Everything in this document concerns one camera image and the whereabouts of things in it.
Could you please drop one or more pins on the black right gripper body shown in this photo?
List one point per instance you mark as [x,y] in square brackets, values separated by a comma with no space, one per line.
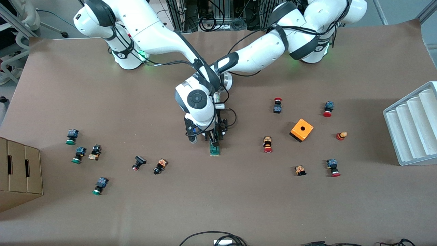
[216,132]

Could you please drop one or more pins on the green load switch white lever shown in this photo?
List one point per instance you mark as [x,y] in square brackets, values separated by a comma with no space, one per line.
[215,151]

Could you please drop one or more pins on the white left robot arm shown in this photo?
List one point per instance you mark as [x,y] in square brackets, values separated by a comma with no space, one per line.
[266,51]

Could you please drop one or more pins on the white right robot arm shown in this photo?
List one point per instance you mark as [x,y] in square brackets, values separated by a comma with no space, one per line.
[150,30]

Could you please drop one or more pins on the red button orange contact block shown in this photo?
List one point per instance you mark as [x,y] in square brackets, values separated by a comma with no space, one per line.
[267,143]

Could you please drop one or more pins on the black button orange block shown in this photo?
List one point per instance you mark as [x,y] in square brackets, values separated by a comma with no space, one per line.
[95,152]
[160,166]

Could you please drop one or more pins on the red mushroom button blue block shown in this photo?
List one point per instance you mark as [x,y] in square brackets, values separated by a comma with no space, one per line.
[328,108]
[333,166]
[277,106]

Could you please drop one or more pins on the black square pushbutton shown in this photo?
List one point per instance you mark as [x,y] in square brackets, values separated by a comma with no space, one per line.
[139,161]

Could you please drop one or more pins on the orange black contact block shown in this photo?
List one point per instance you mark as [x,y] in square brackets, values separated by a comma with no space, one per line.
[300,170]

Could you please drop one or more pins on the green button blue block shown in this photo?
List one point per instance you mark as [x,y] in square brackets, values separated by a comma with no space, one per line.
[72,135]
[100,184]
[79,153]

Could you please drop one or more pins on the red yellow button head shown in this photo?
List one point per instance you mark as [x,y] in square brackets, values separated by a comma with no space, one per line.
[341,135]

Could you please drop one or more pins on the white slotted tray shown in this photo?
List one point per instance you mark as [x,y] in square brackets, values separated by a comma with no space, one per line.
[411,130]

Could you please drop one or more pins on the brown cardboard box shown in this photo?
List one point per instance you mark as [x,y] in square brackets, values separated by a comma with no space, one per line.
[18,171]

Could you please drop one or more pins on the orange button enclosure box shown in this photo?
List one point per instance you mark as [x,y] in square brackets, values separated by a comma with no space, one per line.
[301,130]

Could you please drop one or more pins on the aluminium frame rack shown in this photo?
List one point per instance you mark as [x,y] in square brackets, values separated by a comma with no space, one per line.
[181,13]

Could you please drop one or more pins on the white tubular frame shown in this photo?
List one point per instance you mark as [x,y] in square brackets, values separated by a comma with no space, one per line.
[25,13]

